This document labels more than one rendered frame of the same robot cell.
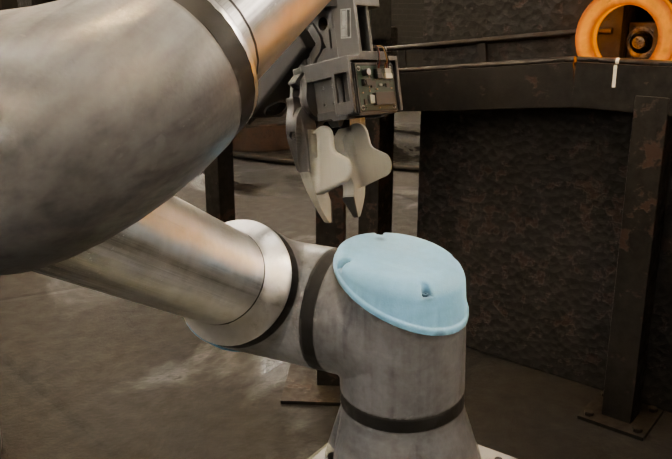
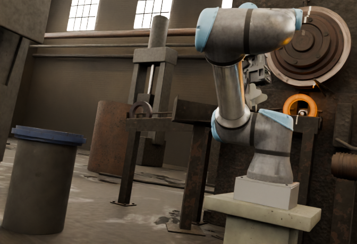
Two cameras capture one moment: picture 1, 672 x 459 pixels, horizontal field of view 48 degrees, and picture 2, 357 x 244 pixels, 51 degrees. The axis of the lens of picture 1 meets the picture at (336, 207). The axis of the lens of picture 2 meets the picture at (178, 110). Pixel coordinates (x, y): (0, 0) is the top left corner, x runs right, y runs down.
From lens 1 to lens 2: 0.83 m
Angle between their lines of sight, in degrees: 23
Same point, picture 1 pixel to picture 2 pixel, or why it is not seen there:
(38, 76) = (279, 16)
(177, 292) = (238, 98)
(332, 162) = (255, 91)
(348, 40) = (261, 62)
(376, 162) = (262, 97)
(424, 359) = (285, 134)
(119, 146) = (287, 30)
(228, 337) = (234, 124)
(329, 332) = (260, 127)
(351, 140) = not seen: hidden behind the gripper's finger
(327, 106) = (254, 78)
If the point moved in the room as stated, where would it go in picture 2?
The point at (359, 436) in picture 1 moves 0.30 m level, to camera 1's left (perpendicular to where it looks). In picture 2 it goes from (264, 158) to (173, 144)
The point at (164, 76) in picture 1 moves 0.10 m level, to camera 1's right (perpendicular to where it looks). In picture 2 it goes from (291, 23) to (327, 31)
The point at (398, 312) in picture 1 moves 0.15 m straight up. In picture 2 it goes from (281, 119) to (286, 74)
